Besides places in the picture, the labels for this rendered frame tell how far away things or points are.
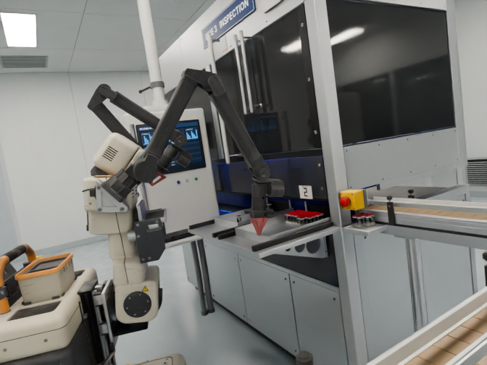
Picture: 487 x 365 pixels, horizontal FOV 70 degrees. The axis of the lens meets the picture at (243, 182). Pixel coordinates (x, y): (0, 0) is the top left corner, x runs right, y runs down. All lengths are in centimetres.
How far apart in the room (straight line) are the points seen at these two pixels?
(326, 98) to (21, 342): 137
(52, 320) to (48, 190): 531
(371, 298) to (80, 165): 565
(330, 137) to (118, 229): 91
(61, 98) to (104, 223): 540
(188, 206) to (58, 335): 112
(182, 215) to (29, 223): 467
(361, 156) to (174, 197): 114
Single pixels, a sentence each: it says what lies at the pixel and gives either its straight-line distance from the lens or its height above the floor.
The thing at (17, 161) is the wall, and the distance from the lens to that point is 660.
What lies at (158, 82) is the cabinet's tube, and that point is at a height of 173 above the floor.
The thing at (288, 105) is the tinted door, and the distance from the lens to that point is 164.
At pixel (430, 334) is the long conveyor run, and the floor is 96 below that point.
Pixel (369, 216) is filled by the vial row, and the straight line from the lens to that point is 146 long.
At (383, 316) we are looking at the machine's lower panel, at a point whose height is 41.
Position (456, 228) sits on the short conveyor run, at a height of 90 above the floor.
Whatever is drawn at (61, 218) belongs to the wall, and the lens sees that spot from 663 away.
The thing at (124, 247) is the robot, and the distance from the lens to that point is 145.
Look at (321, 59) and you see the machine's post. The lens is 147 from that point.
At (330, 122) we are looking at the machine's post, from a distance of 145.
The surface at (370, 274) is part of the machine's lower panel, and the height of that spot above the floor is 63.
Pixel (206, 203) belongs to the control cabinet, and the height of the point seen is 94.
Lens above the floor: 126
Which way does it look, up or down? 6 degrees down
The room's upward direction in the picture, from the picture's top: 8 degrees counter-clockwise
